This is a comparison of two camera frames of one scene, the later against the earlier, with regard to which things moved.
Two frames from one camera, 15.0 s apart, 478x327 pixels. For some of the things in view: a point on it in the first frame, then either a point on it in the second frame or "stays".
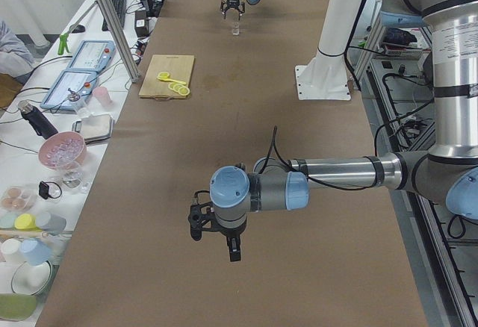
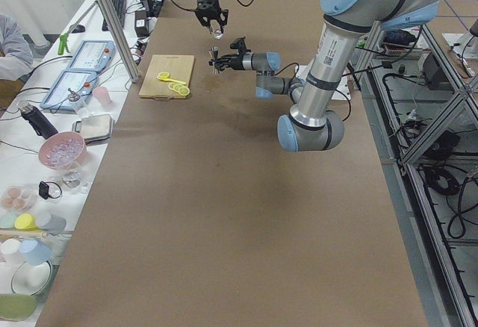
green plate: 16,307 stays
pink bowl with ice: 62,150 stays
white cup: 11,248 stays
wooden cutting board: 178,66 stays
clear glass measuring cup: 235,29 → 215,29
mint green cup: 7,221 stays
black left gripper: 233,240 → 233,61
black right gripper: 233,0 → 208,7
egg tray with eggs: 17,198 stays
